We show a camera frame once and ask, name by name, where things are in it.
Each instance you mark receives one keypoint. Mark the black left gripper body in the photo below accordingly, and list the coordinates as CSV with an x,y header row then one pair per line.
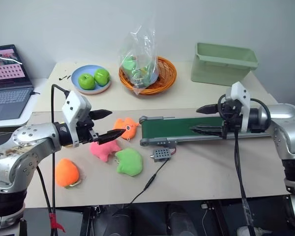
x,y
86,127

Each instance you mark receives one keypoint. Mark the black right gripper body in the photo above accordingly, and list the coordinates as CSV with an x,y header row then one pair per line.
x,y
231,115

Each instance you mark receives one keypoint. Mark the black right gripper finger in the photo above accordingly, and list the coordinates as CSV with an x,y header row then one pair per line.
x,y
206,129
207,109

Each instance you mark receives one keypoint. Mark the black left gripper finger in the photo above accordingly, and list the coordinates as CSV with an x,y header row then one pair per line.
x,y
101,113
111,135

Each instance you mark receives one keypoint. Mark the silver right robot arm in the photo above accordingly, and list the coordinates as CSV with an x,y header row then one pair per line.
x,y
285,130

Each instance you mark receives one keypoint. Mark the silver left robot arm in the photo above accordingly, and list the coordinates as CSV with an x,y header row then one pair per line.
x,y
27,145

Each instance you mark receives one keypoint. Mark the green conveyor belt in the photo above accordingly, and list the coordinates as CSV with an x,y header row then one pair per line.
x,y
182,129

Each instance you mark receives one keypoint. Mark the small grey control box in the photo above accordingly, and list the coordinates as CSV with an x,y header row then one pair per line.
x,y
161,154

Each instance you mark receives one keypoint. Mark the pink plush toy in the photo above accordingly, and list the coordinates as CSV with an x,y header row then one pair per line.
x,y
104,148

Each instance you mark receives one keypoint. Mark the orange plush fish toy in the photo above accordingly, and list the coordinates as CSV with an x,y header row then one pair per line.
x,y
127,127

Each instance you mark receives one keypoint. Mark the green plush toy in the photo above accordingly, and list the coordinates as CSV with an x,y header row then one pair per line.
x,y
129,162

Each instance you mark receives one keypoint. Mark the blue plate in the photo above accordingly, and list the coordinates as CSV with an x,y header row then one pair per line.
x,y
88,81

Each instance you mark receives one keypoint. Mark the green apple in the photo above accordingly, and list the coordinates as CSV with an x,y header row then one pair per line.
x,y
102,76
86,81

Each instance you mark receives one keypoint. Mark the green plastic bin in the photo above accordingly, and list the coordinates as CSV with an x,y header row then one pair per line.
x,y
221,64

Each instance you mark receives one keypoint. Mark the orange plush ball toy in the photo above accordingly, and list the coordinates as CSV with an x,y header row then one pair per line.
x,y
66,173

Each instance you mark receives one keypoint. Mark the small black screws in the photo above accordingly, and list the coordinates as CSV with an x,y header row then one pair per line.
x,y
64,77

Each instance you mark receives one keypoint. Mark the orange woven basket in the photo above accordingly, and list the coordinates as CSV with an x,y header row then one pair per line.
x,y
162,71

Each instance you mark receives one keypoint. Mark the clear plastic bag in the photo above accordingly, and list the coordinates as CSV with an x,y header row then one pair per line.
x,y
140,59

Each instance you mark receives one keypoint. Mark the open laptop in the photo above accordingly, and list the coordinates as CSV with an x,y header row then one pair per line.
x,y
7,81

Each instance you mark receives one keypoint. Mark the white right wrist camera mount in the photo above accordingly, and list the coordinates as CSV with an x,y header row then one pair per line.
x,y
241,98

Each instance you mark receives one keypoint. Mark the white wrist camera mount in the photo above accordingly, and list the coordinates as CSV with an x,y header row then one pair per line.
x,y
73,104
241,98

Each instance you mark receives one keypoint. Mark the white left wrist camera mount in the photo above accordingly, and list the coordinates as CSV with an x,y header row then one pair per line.
x,y
73,104

